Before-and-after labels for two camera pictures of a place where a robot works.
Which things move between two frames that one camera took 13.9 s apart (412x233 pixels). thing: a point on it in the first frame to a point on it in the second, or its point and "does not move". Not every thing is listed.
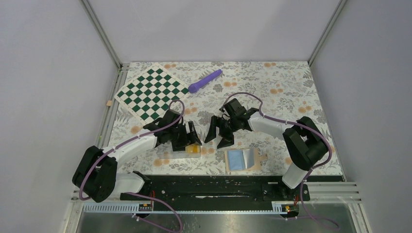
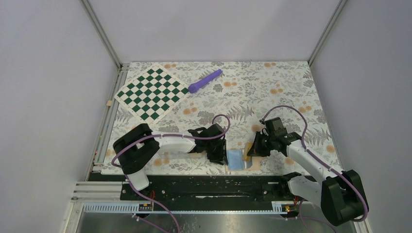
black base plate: x=217 y=190 does not move
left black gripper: x=191 y=137 to x=219 y=158
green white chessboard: x=149 y=96 does not move
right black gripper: x=227 y=139 to x=256 y=150
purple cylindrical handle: x=194 y=87 does not move
